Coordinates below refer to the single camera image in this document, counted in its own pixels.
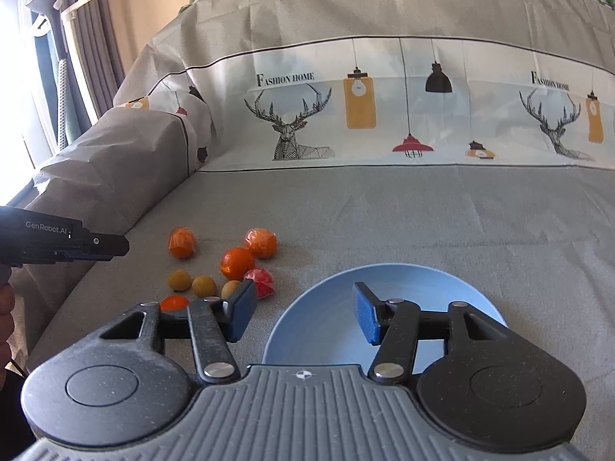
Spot person's left hand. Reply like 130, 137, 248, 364
0, 279, 16, 387

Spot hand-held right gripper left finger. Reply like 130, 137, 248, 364
89, 279, 259, 385

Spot orange in clear wrap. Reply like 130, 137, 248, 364
243, 228, 278, 259
220, 247, 257, 282
168, 227, 198, 259

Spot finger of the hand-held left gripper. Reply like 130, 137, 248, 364
89, 232, 131, 260

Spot grey garment steamer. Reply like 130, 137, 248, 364
24, 0, 78, 147

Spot sofa with grey printed cover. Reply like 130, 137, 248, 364
10, 0, 615, 395

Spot grey striped curtain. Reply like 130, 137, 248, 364
45, 0, 131, 140

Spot red fruit in clear wrap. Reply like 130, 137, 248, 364
243, 267, 276, 299

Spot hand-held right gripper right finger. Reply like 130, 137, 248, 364
352, 282, 524, 386

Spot blue plate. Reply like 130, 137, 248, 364
262, 262, 510, 375

